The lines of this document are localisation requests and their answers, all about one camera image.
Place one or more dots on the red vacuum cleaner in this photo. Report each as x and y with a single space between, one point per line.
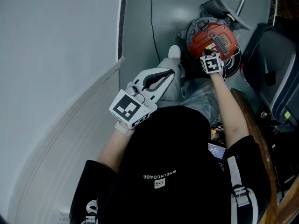
203 39

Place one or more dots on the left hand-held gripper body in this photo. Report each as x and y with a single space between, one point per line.
126 107

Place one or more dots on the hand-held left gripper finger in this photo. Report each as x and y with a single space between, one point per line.
163 85
149 72

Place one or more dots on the small screen device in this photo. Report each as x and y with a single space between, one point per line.
216 151

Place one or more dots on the person's white left shoe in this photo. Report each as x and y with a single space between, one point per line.
174 51

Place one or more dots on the gray dust bag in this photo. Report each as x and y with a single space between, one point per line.
219 8

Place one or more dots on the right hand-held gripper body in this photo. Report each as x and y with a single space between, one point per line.
212 64

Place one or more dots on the person's gray trousers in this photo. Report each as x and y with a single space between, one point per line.
198 94

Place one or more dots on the person's right forearm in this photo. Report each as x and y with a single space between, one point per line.
231 115

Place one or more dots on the person's left forearm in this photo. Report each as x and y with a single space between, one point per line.
116 148

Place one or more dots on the brown wooden beam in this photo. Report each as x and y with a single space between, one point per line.
259 143

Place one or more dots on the black plastic bin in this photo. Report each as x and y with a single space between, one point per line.
275 73

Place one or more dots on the person's black shirt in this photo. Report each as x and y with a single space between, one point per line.
168 153

